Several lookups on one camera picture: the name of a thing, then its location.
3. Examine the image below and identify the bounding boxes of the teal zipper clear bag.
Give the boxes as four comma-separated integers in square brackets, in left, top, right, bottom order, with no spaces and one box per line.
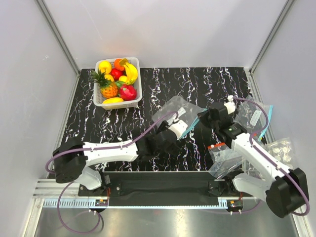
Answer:
[152,96,206,133]

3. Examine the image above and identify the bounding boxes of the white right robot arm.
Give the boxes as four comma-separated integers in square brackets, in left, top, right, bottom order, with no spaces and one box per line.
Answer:
[197,102,310,218]

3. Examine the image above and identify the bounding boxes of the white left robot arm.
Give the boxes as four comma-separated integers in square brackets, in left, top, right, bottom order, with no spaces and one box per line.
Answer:
[53,119,188,196]

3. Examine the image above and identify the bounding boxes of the red zipper clear bag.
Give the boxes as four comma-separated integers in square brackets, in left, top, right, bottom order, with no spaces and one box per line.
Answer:
[208,143,243,179]

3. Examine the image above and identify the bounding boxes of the bag of round silver items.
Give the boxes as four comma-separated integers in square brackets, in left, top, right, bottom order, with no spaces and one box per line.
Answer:
[265,138,297,169]

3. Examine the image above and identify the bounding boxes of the toy dragon fruit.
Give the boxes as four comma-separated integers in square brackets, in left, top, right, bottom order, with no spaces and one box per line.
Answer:
[116,81,137,101]

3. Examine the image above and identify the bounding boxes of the yellow toy mango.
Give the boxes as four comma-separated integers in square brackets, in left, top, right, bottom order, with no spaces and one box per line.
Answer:
[102,97,124,104]

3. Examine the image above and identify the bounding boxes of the yellow toy banana bunch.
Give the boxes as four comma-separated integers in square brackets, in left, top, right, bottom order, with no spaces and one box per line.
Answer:
[123,62,138,85]

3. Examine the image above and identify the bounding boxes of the white plastic fruit basket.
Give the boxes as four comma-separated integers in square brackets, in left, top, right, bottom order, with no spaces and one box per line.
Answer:
[90,57,142,110]

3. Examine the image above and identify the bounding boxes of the yellow toy lemon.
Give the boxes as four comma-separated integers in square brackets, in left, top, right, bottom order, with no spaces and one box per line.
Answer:
[119,76,128,83]

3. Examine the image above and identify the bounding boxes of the toy pineapple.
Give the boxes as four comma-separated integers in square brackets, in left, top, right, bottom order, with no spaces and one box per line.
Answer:
[90,70,119,99]

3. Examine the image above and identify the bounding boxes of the red toy apple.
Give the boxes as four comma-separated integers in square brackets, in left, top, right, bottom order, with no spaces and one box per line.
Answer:
[110,68,124,81]

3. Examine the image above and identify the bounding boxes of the orange toy tangerine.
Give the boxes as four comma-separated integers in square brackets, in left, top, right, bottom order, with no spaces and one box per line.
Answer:
[114,58,128,72]

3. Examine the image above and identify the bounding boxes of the black marble pattern mat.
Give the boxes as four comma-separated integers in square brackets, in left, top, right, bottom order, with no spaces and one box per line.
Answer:
[62,67,255,172]

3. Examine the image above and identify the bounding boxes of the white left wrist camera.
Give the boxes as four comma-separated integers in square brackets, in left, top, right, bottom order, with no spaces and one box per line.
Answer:
[167,119,188,140]

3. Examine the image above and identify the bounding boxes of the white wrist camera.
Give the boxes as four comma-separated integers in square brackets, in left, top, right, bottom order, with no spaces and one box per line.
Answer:
[224,95,236,115]
[167,119,188,140]

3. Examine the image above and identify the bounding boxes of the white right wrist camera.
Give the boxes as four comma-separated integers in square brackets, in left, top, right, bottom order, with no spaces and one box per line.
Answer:
[224,95,236,115]

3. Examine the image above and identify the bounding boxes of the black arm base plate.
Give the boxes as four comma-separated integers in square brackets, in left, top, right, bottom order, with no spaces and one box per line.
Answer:
[78,171,254,205]

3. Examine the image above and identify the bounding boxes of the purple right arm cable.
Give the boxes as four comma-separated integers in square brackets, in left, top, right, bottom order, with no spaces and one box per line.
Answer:
[232,96,311,217]

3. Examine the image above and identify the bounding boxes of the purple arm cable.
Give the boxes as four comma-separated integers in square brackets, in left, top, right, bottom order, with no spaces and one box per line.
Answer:
[45,111,180,177]
[232,96,311,217]

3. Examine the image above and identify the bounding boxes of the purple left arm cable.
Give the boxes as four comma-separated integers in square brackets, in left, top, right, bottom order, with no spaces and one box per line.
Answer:
[45,111,180,177]

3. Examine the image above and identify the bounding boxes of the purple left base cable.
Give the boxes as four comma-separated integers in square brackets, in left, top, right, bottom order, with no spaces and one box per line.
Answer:
[56,182,104,235]

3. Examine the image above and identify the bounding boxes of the white slotted cable duct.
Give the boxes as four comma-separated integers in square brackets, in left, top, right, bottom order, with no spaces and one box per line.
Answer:
[43,199,230,209]

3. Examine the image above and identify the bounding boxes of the aluminium front rail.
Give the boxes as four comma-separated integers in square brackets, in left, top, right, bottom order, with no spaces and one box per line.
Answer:
[33,179,301,199]

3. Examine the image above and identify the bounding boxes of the right aluminium frame post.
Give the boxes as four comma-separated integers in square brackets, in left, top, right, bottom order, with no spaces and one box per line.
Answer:
[249,0,296,75]

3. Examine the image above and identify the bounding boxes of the aluminium frame post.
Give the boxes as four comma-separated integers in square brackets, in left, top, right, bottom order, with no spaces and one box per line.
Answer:
[249,0,296,75]
[34,0,81,75]

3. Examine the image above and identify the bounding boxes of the left aluminium frame post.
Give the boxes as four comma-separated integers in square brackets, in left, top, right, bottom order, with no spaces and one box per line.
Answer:
[34,0,81,75]

